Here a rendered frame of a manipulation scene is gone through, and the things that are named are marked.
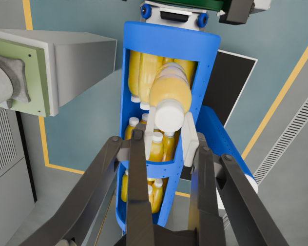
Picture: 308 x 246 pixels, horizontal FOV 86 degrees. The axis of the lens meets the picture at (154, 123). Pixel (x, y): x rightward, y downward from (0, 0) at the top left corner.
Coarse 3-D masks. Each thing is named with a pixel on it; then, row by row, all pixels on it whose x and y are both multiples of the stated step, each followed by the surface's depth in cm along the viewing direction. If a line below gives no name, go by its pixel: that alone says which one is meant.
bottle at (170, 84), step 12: (156, 72) 36; (168, 72) 28; (180, 72) 30; (156, 84) 25; (168, 84) 24; (180, 84) 24; (156, 96) 23; (168, 96) 23; (180, 96) 23; (156, 108) 23
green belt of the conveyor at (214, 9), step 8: (152, 0) 64; (160, 0) 63; (168, 0) 62; (176, 0) 62; (184, 0) 61; (192, 0) 61; (200, 0) 61; (208, 0) 60; (216, 0) 60; (224, 0) 60; (200, 8) 64; (208, 8) 63; (216, 8) 63
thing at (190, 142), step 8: (184, 120) 21; (192, 120) 19; (184, 128) 20; (192, 128) 17; (184, 136) 19; (192, 136) 16; (184, 144) 18; (192, 144) 15; (184, 152) 17; (192, 152) 15; (184, 160) 16; (192, 160) 16
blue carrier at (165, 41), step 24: (144, 24) 38; (144, 48) 40; (168, 48) 38; (192, 48) 39; (216, 48) 44; (192, 96) 46; (120, 120) 59; (120, 168) 78; (168, 168) 58; (120, 192) 89; (168, 192) 66; (120, 216) 84
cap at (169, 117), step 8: (160, 104) 22; (168, 104) 20; (176, 104) 21; (160, 112) 20; (168, 112) 20; (176, 112) 20; (160, 120) 21; (168, 120) 21; (176, 120) 21; (160, 128) 22; (168, 128) 22; (176, 128) 21
